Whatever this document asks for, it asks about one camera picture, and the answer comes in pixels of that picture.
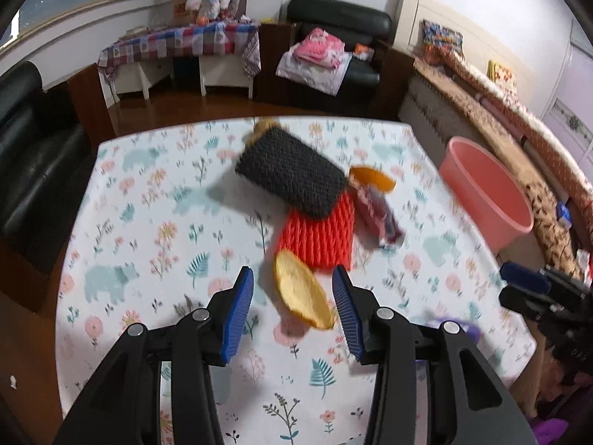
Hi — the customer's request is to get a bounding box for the black leather armchair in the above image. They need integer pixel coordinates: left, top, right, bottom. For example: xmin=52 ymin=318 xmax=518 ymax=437
xmin=0 ymin=60 xmax=100 ymax=279

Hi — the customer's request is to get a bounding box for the black armchair with wooden sides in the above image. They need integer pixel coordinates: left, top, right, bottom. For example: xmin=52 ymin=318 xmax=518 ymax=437
xmin=257 ymin=0 xmax=415 ymax=119

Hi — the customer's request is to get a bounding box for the brown leaf-patterned blanket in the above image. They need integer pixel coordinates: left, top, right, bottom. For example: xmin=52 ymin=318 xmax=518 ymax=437
xmin=414 ymin=58 xmax=589 ymax=279

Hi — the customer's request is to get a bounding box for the yellow knitted cloth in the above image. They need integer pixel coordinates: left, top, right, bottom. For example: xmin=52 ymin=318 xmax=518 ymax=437
xmin=273 ymin=249 xmax=338 ymax=331

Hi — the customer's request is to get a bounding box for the quilted mattress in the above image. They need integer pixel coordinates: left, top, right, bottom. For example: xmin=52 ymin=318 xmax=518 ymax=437
xmin=398 ymin=74 xmax=547 ymax=260

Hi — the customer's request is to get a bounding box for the plaid tablecloth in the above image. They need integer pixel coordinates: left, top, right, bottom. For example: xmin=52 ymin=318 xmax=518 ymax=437
xmin=97 ymin=19 xmax=261 ymax=79

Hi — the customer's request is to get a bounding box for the pink folded blanket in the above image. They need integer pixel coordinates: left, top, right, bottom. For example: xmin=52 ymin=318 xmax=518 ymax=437
xmin=295 ymin=27 xmax=346 ymax=69

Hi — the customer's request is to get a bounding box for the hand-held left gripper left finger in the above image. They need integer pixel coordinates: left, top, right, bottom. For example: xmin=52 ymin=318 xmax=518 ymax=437
xmin=53 ymin=265 xmax=255 ymax=445

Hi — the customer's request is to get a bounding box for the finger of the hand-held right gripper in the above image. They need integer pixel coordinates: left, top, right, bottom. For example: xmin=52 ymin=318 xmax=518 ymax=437
xmin=500 ymin=262 xmax=552 ymax=293
xmin=498 ymin=285 xmax=557 ymax=320

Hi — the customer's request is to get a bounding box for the red knitted cloth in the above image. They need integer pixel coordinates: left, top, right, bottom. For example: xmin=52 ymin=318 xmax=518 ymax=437
xmin=277 ymin=190 xmax=357 ymax=273

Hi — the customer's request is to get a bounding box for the white side table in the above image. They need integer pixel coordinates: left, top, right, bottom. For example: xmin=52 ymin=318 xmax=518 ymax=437
xmin=111 ymin=53 xmax=255 ymax=102

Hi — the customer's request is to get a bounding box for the colourful printed pillow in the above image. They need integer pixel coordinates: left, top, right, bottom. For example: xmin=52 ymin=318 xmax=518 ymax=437
xmin=421 ymin=19 xmax=465 ymax=66

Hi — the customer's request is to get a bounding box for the maroon patterned cloth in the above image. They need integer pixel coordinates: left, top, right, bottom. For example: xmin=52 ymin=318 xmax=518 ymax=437
xmin=354 ymin=183 xmax=405 ymax=247

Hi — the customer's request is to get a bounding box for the black foam net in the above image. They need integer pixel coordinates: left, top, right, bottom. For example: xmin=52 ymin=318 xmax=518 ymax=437
xmin=234 ymin=126 xmax=348 ymax=221

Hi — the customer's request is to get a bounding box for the pink plastic bin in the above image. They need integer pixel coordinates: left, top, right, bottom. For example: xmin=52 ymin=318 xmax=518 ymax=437
xmin=438 ymin=136 xmax=535 ymax=253

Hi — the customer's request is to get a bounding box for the floral tablecloth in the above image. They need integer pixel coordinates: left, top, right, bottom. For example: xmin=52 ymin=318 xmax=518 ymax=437
xmin=54 ymin=116 xmax=538 ymax=445

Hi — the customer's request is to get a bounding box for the pale purple wardrobe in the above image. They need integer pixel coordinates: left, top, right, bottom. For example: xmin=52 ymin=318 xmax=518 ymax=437
xmin=540 ymin=23 xmax=593 ymax=154

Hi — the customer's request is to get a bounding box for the white floral cloth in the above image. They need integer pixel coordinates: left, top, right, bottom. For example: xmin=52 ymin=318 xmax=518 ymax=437
xmin=275 ymin=49 xmax=354 ymax=98

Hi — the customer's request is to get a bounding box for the yellow flowered pillow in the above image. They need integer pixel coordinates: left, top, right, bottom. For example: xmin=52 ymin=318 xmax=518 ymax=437
xmin=487 ymin=60 xmax=517 ymax=93

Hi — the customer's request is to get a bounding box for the orange dotted quilt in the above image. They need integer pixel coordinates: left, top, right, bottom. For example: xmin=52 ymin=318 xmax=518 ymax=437
xmin=440 ymin=46 xmax=593 ymax=186

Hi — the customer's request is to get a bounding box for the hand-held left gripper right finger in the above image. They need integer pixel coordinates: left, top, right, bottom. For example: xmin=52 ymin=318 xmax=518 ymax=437
xmin=331 ymin=265 xmax=538 ymax=445

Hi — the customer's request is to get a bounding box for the cream bed headboard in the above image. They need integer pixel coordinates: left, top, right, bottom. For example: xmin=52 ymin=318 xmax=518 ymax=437
xmin=388 ymin=0 xmax=533 ymax=93

